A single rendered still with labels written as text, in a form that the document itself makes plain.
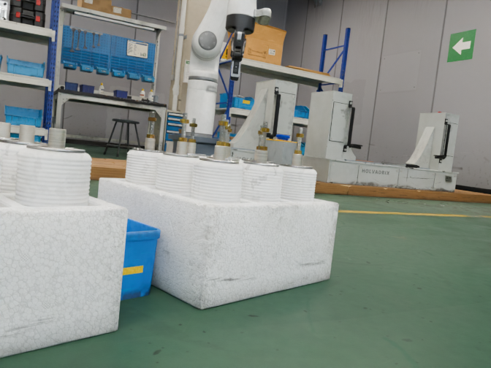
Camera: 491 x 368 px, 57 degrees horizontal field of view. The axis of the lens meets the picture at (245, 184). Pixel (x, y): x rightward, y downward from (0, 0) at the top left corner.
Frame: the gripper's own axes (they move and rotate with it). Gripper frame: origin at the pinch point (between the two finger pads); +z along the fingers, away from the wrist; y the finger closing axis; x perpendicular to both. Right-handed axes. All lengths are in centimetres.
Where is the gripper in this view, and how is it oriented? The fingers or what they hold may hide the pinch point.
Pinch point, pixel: (234, 73)
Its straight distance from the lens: 119.8
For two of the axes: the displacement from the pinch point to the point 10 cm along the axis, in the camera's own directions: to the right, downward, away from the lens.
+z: -1.1, 9.9, 0.8
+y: 0.6, 0.9, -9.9
